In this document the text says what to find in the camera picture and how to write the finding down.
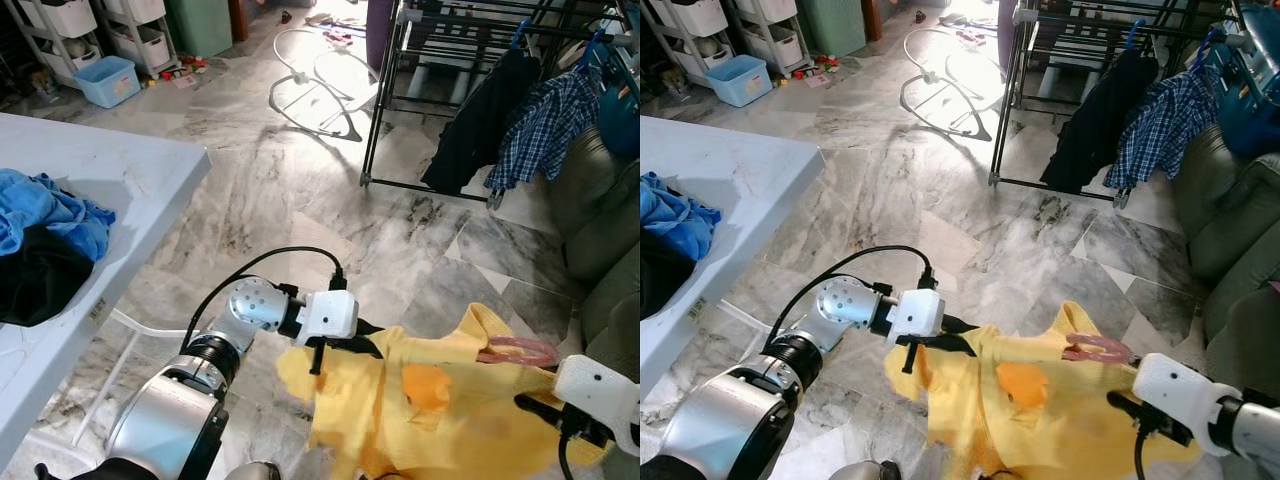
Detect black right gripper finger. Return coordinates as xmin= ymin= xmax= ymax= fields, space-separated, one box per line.
xmin=514 ymin=395 xmax=569 ymax=426
xmin=1106 ymin=391 xmax=1153 ymax=423

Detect pink plastic hanger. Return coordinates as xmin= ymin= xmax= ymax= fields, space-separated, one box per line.
xmin=1062 ymin=333 xmax=1133 ymax=364
xmin=477 ymin=336 xmax=558 ymax=367

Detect yellow garment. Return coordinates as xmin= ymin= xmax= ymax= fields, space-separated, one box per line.
xmin=276 ymin=303 xmax=611 ymax=480
xmin=884 ymin=300 xmax=1201 ymax=480

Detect blue garment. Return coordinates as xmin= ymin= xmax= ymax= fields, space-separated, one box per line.
xmin=640 ymin=170 xmax=723 ymax=263
xmin=0 ymin=168 xmax=116 ymax=263

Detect black garment with button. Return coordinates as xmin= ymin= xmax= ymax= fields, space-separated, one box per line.
xmin=640 ymin=235 xmax=696 ymax=319
xmin=0 ymin=225 xmax=96 ymax=328

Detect black metal drying rack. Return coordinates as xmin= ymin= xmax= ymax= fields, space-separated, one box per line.
xmin=358 ymin=0 xmax=626 ymax=209
xmin=988 ymin=0 xmax=1256 ymax=209

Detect dark green sofa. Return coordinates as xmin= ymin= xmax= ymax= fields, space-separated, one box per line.
xmin=1172 ymin=125 xmax=1280 ymax=480
xmin=548 ymin=125 xmax=641 ymax=480

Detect black long-sleeved top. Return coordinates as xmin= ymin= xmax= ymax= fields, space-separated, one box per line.
xmin=1040 ymin=48 xmax=1161 ymax=194
xmin=420 ymin=45 xmax=543 ymax=196

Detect white folding table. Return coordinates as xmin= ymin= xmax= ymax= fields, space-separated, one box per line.
xmin=0 ymin=112 xmax=213 ymax=471
xmin=640 ymin=115 xmax=826 ymax=401

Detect blue plaid shirt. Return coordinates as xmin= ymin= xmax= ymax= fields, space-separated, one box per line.
xmin=1105 ymin=65 xmax=1226 ymax=191
xmin=485 ymin=65 xmax=606 ymax=193

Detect purple upholstered seat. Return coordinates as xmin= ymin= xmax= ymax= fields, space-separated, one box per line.
xmin=997 ymin=0 xmax=1029 ymax=69
xmin=366 ymin=0 xmax=401 ymax=71

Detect blue travel bag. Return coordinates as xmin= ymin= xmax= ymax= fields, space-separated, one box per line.
xmin=598 ymin=15 xmax=641 ymax=159
xmin=1215 ymin=5 xmax=1280 ymax=159

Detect light blue plastic bin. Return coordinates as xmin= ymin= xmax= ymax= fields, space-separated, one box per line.
xmin=703 ymin=55 xmax=773 ymax=108
xmin=73 ymin=55 xmax=141 ymax=109

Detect green plastic cabinet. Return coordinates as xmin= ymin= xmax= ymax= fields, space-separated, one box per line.
xmin=797 ymin=0 xmax=869 ymax=56
xmin=165 ymin=0 xmax=236 ymax=58

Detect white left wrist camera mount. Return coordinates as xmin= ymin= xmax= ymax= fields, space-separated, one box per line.
xmin=297 ymin=290 xmax=359 ymax=343
xmin=887 ymin=288 xmax=946 ymax=343

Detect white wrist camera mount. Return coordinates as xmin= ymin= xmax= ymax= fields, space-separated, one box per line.
xmin=297 ymin=290 xmax=359 ymax=343
xmin=553 ymin=355 xmax=641 ymax=459
xmin=1133 ymin=352 xmax=1241 ymax=451
xmin=887 ymin=288 xmax=946 ymax=343

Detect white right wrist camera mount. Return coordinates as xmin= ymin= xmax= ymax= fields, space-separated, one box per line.
xmin=553 ymin=355 xmax=641 ymax=459
xmin=1133 ymin=352 xmax=1241 ymax=451

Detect white baby bouncer frame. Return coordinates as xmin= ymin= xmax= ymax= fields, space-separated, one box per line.
xmin=900 ymin=28 xmax=1006 ymax=143
xmin=268 ymin=28 xmax=381 ymax=143

